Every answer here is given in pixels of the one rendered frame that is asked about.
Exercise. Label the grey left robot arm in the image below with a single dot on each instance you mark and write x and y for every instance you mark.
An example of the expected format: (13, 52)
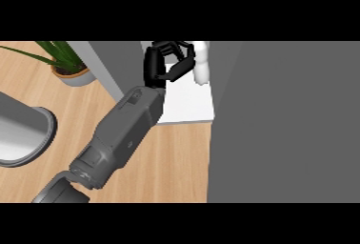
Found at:
(124, 127)

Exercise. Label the dark grey cabinet door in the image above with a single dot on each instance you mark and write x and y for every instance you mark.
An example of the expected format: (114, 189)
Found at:
(285, 127)

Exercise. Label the white water bottle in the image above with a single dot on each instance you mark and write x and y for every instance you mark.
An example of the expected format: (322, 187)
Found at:
(201, 65)

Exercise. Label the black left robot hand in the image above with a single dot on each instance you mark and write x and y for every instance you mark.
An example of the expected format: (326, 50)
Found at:
(152, 68)

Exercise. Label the grey round container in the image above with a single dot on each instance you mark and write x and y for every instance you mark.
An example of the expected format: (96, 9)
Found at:
(24, 133)

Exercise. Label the green plant in grey pot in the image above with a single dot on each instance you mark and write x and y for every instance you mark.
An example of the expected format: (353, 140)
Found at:
(69, 71)

